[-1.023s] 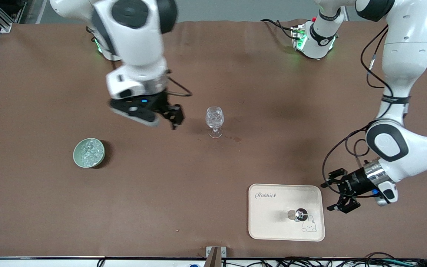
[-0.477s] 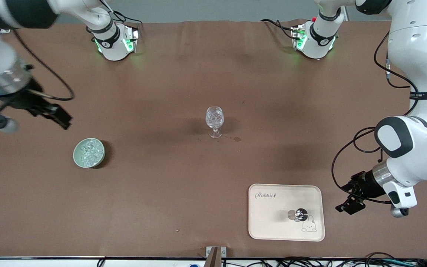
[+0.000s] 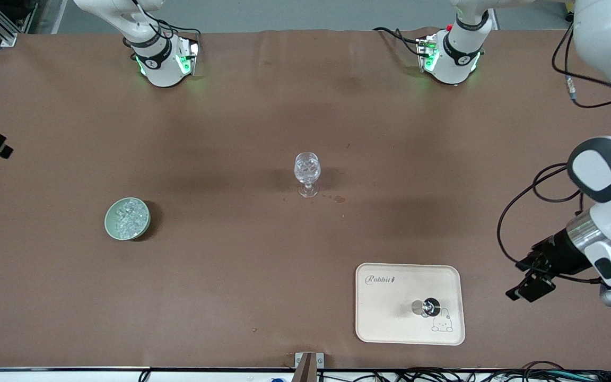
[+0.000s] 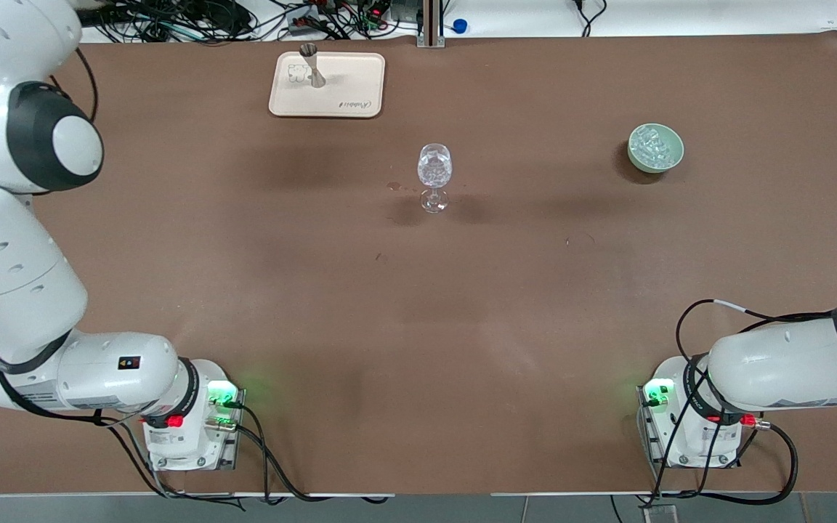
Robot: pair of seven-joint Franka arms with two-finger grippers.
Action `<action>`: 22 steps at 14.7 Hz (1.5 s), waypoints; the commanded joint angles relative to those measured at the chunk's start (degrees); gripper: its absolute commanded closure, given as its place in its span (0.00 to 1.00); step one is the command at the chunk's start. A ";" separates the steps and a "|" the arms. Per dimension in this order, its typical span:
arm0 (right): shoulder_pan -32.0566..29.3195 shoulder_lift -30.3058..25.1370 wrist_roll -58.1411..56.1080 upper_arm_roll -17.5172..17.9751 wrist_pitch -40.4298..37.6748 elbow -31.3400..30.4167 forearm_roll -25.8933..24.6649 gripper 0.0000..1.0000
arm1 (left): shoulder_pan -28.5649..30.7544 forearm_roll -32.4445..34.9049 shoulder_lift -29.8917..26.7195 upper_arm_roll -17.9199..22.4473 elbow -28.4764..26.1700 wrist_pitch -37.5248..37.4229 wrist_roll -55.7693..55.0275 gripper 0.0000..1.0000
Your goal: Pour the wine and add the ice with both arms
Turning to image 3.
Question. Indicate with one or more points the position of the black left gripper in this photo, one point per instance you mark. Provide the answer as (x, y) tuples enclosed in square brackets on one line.
[(561, 253)]

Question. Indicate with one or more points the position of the metal double jigger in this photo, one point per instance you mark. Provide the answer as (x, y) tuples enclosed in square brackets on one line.
[(430, 306)]

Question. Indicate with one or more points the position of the clear ice cubes pile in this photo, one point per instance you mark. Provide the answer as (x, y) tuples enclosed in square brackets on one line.
[(127, 218)]

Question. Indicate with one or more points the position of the clear stemmed wine glass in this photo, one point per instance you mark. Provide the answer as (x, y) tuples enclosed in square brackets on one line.
[(307, 167)]

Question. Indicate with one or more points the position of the cream rabbit print tray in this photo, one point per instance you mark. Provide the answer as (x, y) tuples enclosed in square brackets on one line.
[(385, 307)]

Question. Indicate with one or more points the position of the green round bowl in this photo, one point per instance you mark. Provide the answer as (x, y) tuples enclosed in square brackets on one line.
[(146, 225)]

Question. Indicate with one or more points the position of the brown table mat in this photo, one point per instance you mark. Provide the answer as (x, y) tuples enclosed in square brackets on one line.
[(231, 292)]

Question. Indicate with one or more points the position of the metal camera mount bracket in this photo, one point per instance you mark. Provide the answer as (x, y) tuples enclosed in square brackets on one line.
[(305, 366)]

